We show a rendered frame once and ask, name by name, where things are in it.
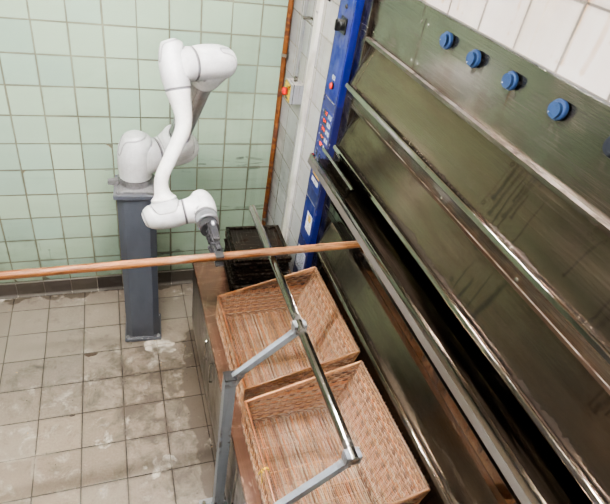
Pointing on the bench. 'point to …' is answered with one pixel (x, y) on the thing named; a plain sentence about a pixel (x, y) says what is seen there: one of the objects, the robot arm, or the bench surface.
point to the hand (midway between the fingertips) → (218, 256)
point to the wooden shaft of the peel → (155, 262)
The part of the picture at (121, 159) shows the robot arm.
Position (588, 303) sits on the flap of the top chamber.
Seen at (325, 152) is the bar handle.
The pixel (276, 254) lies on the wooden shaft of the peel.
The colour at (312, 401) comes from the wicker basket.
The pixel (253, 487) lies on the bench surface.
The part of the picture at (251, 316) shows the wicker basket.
